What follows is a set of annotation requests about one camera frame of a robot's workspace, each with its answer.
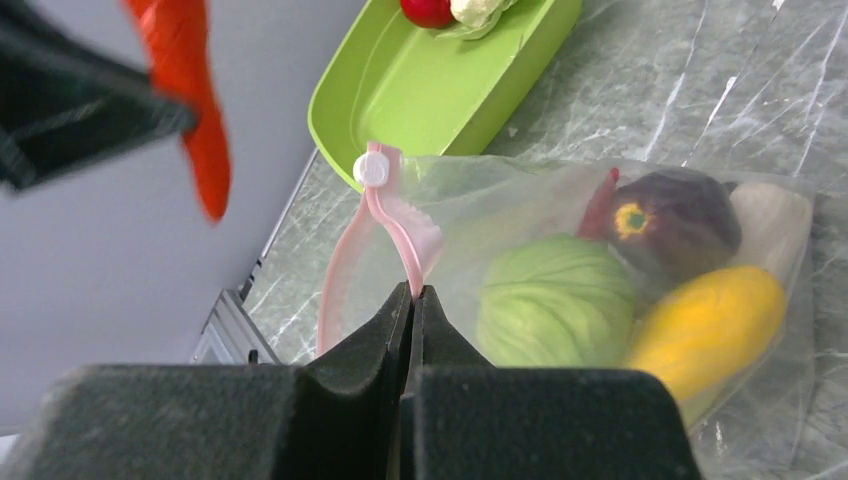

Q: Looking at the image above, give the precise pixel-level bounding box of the clear zip top bag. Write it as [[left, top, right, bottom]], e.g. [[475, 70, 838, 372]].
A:
[[316, 143, 814, 478]]

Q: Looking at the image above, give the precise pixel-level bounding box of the orange carrot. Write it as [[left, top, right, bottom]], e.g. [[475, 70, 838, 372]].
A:
[[124, 0, 231, 223]]

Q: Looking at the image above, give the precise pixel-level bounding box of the red tomato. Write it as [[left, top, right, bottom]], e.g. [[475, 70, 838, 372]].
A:
[[399, 0, 455, 29]]

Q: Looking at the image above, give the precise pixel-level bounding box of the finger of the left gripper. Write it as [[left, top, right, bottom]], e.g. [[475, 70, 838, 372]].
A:
[[1, 1, 196, 191]]

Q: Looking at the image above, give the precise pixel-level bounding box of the green cabbage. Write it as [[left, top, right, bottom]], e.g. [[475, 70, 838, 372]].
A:
[[476, 234, 637, 367]]

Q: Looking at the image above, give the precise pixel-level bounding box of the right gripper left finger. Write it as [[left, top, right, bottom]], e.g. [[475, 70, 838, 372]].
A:
[[1, 284, 412, 479]]

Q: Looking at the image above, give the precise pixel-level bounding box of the yellow bell pepper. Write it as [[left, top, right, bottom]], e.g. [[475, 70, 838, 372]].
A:
[[625, 265, 788, 404]]

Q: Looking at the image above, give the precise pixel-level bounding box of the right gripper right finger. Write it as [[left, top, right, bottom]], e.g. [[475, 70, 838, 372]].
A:
[[400, 287, 701, 479]]

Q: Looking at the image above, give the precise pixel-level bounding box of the green plastic basket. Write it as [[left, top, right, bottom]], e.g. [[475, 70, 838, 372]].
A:
[[308, 1, 582, 184]]

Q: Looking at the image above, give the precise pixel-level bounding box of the white cauliflower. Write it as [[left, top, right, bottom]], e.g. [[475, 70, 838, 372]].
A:
[[436, 0, 516, 40]]

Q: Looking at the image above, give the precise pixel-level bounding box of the dark purple onion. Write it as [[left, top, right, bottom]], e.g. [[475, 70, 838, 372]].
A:
[[603, 169, 742, 285]]

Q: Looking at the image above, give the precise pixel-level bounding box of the red chili pepper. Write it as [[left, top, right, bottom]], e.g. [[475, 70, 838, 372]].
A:
[[576, 168, 620, 241]]

